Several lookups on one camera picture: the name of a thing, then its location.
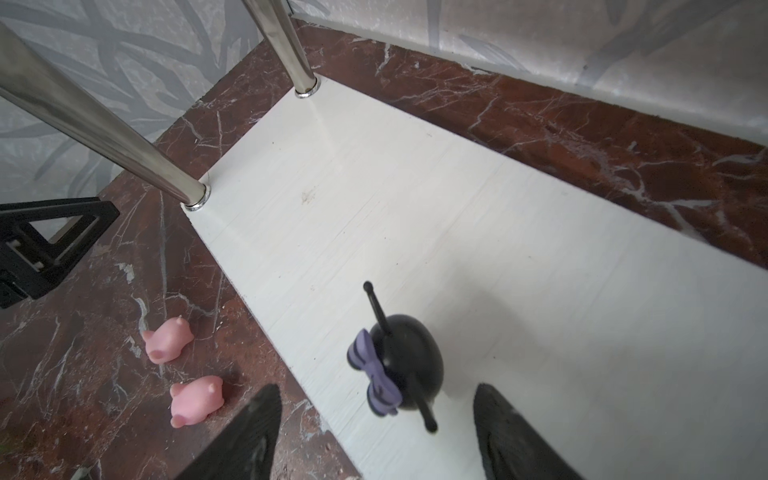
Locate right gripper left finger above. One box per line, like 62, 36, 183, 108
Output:
176, 384, 282, 480

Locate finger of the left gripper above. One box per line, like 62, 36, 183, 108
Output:
1, 197, 120, 309

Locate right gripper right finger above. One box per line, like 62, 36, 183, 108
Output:
473, 383, 581, 480

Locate black purple figurine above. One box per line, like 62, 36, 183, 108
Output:
346, 281, 444, 434

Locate white two-tier shelf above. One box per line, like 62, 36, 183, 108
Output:
1, 24, 767, 479

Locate pink pig toy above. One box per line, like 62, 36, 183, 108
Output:
141, 317, 194, 365
170, 375, 225, 429

